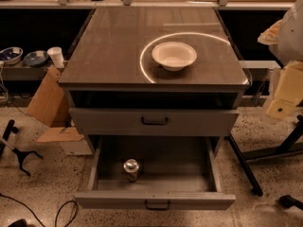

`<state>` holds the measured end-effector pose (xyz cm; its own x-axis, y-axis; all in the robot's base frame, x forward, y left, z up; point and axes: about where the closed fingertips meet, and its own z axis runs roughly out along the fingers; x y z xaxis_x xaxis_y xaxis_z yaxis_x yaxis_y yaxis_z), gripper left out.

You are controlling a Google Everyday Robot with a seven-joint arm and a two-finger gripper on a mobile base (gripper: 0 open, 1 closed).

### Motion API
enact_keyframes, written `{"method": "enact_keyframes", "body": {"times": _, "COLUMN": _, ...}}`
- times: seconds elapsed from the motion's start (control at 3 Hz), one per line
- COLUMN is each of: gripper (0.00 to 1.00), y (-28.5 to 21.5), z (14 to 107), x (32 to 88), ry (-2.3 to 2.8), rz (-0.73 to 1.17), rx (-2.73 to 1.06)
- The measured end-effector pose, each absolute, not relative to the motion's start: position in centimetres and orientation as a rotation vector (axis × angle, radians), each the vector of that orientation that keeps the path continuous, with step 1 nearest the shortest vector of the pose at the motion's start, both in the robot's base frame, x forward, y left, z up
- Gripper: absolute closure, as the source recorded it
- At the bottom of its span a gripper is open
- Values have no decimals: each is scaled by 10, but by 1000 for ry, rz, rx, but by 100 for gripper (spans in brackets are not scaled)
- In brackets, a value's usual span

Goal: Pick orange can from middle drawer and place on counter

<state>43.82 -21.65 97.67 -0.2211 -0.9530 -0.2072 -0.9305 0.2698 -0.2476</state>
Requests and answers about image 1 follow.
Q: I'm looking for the white paper bowl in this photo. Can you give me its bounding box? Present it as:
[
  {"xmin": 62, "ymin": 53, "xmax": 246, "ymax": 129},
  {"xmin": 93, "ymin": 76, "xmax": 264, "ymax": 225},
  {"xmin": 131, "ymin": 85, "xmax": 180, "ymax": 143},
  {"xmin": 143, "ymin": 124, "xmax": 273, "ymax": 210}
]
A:
[{"xmin": 151, "ymin": 42, "xmax": 197, "ymax": 71}]

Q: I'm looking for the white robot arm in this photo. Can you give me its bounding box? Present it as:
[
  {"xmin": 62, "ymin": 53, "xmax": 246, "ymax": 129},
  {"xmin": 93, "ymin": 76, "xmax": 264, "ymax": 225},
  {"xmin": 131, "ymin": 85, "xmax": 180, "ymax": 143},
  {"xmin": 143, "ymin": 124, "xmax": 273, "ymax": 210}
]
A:
[{"xmin": 258, "ymin": 0, "xmax": 303, "ymax": 120}]

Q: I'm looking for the grey drawer cabinet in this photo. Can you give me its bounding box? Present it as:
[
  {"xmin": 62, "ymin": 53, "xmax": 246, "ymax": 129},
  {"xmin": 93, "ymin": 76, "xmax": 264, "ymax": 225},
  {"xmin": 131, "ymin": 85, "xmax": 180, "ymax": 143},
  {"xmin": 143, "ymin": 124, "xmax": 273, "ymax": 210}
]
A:
[{"xmin": 58, "ymin": 5, "xmax": 252, "ymax": 154}]

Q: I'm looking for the closed grey upper drawer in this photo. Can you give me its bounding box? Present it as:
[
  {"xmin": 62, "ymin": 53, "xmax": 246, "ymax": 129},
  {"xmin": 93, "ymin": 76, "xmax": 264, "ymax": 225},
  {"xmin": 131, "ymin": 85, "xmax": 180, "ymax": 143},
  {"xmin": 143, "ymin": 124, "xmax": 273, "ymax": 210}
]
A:
[{"xmin": 69, "ymin": 108, "xmax": 239, "ymax": 136}]

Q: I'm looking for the open grey middle drawer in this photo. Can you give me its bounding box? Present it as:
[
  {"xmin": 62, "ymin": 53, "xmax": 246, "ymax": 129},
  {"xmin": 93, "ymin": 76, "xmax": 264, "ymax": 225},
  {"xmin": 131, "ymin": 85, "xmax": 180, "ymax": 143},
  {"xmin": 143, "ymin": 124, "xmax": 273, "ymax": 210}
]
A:
[{"xmin": 75, "ymin": 136, "xmax": 236, "ymax": 211}]

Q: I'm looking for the flat cardboard piece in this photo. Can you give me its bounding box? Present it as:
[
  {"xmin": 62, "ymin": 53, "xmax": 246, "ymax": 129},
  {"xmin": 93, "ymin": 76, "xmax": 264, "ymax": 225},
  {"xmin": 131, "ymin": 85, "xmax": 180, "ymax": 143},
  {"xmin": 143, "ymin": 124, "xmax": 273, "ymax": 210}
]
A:
[{"xmin": 37, "ymin": 127, "xmax": 84, "ymax": 143}]

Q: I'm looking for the brown cardboard sheet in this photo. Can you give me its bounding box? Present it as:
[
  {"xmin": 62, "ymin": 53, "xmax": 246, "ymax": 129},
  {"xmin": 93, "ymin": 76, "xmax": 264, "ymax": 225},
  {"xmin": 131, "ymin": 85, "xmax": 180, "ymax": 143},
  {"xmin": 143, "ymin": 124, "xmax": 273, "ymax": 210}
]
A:
[{"xmin": 26, "ymin": 65, "xmax": 69, "ymax": 127}]

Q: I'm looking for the white paper cup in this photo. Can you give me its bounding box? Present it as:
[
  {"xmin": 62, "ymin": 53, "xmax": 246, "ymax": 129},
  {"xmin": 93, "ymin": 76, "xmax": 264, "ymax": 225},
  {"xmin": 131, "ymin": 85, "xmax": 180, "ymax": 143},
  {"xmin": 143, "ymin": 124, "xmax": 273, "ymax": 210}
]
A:
[{"xmin": 47, "ymin": 46, "xmax": 64, "ymax": 68}]

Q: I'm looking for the dark blue bowl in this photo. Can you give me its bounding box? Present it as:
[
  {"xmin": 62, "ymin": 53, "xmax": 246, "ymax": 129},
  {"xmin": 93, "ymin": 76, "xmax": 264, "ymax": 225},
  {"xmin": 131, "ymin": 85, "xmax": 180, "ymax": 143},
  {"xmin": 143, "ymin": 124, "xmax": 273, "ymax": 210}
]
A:
[{"xmin": 23, "ymin": 50, "xmax": 49, "ymax": 68}]

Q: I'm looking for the black stand legs left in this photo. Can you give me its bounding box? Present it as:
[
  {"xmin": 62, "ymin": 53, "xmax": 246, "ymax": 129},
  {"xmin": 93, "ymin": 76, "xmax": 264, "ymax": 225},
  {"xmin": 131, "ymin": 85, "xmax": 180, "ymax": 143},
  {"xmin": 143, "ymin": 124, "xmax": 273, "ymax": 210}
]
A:
[{"xmin": 0, "ymin": 120, "xmax": 43, "ymax": 176}]

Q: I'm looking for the blue white bowl left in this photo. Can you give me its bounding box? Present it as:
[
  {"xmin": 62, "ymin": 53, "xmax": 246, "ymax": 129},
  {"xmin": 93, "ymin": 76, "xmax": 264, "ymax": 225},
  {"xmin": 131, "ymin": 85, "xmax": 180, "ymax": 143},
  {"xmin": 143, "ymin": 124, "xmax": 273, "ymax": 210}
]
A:
[{"xmin": 0, "ymin": 46, "xmax": 23, "ymax": 65}]

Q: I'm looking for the black floor cable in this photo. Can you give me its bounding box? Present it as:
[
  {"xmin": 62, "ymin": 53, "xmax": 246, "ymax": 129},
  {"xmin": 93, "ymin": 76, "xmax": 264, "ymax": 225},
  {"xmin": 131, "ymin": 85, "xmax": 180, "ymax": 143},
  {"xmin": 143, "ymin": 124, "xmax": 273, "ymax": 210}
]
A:
[{"xmin": 0, "ymin": 192, "xmax": 79, "ymax": 227}]

